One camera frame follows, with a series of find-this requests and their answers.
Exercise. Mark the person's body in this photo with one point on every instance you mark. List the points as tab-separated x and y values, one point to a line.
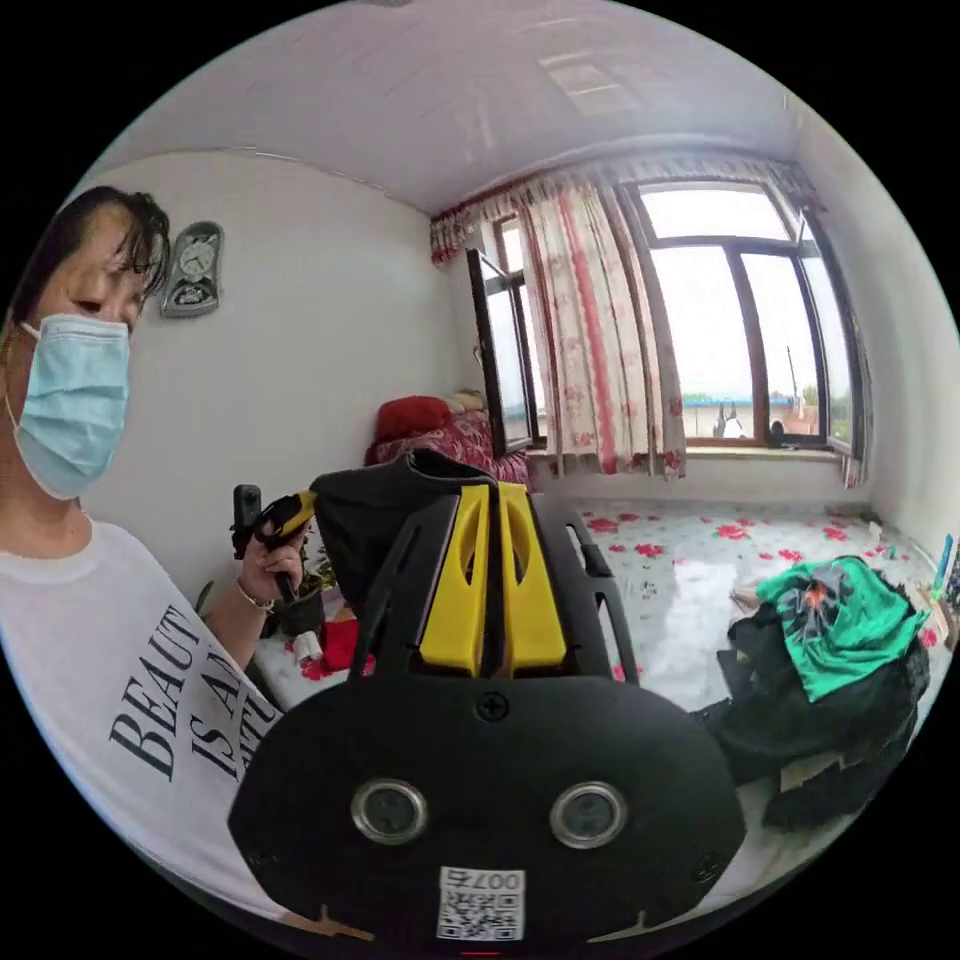
112	637

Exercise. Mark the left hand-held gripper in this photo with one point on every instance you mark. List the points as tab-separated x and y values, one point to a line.
271	519

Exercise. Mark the potted plant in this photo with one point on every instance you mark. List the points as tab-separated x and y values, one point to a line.
307	596

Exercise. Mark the person's left hand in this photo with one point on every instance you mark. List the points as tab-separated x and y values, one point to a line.
276	559

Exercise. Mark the red folded bedding stack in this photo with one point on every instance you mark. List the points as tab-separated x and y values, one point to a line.
450	439

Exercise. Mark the window with dark frame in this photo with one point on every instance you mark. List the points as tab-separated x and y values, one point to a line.
705	337

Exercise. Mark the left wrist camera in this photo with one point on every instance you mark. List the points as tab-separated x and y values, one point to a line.
246	514

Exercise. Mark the silver wall clock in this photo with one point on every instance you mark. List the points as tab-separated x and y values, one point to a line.
193	271

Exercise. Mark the floral red and white curtain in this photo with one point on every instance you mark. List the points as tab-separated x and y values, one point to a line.
585	337

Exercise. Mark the person's left forearm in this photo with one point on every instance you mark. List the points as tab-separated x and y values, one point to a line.
236	626

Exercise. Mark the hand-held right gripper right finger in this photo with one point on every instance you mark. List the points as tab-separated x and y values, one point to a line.
534	600

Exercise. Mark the bed with floral sheet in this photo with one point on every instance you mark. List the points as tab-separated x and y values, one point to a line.
675	585

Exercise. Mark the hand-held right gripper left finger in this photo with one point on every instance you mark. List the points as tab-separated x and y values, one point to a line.
454	600

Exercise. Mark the pile of clothes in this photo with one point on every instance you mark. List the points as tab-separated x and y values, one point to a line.
825	675

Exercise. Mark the dark gray long sleeve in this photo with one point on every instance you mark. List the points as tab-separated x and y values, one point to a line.
367	525

